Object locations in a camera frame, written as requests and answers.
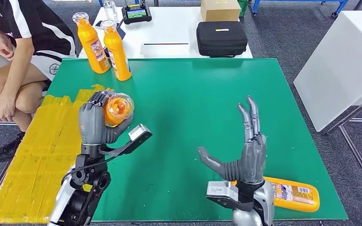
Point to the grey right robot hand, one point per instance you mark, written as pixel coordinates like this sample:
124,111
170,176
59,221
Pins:
252,159

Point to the person's right hand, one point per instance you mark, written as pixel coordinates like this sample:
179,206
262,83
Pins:
4,46

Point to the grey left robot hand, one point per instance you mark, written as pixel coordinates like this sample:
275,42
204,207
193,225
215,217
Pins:
90,124

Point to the person's left hand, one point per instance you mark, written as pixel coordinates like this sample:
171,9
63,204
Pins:
4,107

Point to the orange detergent bottle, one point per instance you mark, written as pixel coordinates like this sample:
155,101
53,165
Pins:
118,53
90,43
293,199
118,109

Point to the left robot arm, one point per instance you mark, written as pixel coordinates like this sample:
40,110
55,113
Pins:
81,187

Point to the person's left forearm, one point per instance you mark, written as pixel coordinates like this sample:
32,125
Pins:
18,68

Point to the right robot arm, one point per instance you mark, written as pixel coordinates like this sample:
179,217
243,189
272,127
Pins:
262,199

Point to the person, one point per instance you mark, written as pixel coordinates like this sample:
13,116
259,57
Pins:
37,25

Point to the yellow taped plastic sheet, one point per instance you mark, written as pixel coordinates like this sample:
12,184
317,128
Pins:
28,156

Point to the green table mat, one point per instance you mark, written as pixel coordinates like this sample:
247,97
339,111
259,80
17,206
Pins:
184,109

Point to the blue metal rack beam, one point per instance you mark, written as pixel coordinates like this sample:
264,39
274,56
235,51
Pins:
100,2

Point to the clear drinking glass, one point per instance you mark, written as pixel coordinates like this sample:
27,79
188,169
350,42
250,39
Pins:
110,8

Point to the black controller with screen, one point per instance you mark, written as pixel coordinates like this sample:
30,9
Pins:
136,14

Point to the black zip case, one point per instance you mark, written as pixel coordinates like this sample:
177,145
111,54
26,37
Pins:
221,39

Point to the white desk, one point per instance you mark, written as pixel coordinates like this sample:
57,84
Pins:
168,28

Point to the white side table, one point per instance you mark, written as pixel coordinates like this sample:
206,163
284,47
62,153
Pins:
340,62

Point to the brown cardboard box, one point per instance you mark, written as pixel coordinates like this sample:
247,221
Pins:
220,10

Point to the green plastic crate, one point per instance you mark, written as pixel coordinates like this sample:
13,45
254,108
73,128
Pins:
243,7

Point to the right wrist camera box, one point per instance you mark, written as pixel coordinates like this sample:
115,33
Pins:
224,193

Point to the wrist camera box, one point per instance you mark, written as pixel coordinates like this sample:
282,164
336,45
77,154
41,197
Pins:
224,193
140,134

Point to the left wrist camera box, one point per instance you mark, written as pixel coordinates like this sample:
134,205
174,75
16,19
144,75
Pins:
140,134

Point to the blue metal cart frame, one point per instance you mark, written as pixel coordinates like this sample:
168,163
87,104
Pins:
293,1

